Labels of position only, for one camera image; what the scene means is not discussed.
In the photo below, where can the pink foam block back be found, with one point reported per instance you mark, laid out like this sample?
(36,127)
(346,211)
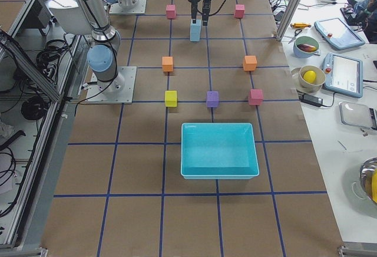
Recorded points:
(171,11)

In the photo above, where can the pink foam block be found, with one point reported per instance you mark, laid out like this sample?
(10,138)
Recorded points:
(171,11)
(239,11)

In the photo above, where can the pink foam block front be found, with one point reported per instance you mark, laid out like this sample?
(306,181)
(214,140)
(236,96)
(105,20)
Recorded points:
(239,11)

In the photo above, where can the orange foam block back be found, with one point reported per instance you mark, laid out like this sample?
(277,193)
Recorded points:
(167,64)

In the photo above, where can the orange foam block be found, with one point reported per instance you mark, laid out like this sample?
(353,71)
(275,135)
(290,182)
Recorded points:
(249,63)
(167,64)

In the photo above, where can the orange foam block front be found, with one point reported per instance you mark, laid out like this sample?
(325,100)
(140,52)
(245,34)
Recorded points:
(249,63)

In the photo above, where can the purple foam block left side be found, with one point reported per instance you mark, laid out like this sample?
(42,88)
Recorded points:
(212,99)

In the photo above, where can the yellow foam block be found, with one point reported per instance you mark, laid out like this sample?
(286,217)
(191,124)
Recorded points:
(170,98)

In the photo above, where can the scissors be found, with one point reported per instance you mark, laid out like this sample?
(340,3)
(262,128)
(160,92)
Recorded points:
(296,33)

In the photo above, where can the pink foam block front corner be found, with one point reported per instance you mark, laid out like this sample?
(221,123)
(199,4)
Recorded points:
(255,97)

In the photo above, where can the blue bowl with fruit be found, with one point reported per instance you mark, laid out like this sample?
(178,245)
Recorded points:
(305,47)

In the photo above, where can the yellow lemon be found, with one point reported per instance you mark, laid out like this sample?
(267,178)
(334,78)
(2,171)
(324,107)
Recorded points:
(309,76)

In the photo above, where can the beige bowl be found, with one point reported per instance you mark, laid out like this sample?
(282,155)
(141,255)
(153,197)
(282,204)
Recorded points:
(309,88)

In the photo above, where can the blue teach pendant far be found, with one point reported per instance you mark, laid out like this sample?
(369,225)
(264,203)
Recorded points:
(338,34)

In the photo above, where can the blue teach pendant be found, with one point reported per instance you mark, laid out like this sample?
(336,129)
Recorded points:
(338,34)
(343,75)

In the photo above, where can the cyan plastic bin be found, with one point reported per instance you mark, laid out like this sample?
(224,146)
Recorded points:
(224,151)

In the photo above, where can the black power adapter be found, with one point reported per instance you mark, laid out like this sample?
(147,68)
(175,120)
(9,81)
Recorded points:
(311,100)

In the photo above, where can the blue teach pendant near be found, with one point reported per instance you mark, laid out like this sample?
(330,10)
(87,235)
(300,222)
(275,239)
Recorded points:
(343,75)

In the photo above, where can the grey kitchen scale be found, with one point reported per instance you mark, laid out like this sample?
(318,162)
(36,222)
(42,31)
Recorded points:
(358,115)

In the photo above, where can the steel bowl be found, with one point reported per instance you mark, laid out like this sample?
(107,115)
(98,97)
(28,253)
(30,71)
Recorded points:
(365,187)

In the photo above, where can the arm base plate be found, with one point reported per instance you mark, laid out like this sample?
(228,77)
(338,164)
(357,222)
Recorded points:
(120,91)
(115,9)

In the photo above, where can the yellow handled tool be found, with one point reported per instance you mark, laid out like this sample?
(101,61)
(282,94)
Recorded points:
(300,25)

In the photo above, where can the aluminium frame post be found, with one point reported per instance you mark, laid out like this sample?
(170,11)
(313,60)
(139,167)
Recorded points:
(286,19)

